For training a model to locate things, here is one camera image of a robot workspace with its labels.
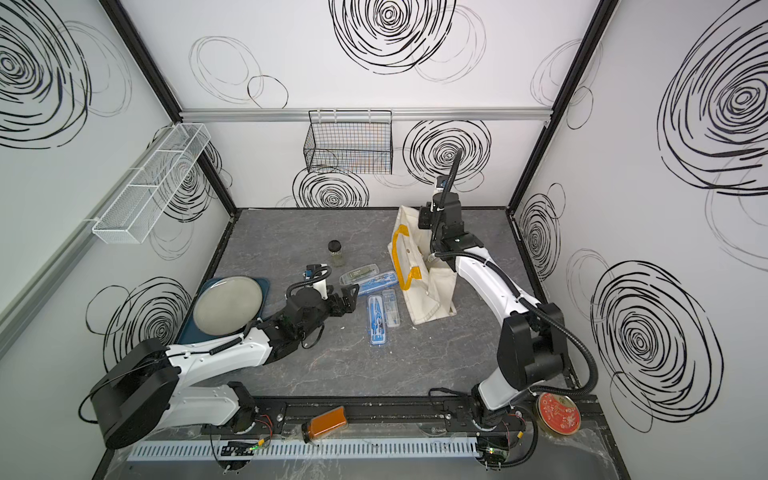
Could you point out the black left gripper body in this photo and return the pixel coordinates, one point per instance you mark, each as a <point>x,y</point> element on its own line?
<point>329,308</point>

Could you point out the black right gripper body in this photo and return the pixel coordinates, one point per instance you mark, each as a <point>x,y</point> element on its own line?
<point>426,222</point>

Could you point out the clear compass case green label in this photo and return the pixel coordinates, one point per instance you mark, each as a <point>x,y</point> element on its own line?
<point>359,274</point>

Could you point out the cream canvas bag yellow handles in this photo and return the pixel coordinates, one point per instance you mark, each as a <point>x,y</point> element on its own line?
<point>427,285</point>

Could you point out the large blue mifly compass case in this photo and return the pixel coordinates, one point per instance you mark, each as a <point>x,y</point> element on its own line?
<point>378,283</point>

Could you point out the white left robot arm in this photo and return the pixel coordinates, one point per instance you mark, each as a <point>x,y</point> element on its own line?
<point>155,387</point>

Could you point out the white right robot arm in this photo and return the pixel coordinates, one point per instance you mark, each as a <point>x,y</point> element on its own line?
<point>530,350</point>

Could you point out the blue compass set case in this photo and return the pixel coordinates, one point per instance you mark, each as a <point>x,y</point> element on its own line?
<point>377,321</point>

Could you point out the clear blue compass case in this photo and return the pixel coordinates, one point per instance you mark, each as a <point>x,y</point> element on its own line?
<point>391,310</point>

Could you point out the herb spice jar black lid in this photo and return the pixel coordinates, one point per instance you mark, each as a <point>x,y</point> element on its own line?
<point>336,253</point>

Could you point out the round metal plate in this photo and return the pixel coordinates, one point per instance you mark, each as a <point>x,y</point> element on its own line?
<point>228,305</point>

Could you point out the orange box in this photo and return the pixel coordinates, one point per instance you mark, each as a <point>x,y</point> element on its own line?
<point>324,424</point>

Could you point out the red round tin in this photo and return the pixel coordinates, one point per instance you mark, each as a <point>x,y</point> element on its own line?
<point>559,414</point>

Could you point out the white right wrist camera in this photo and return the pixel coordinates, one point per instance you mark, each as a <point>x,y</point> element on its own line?
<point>441,189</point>

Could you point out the black wire basket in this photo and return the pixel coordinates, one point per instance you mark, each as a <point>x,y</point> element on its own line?
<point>349,140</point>

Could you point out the white slotted cable duct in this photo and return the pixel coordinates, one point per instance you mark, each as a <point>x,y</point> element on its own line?
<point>333,449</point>

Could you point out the white mesh wall shelf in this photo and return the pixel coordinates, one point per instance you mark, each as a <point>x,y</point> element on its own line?
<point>167,183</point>

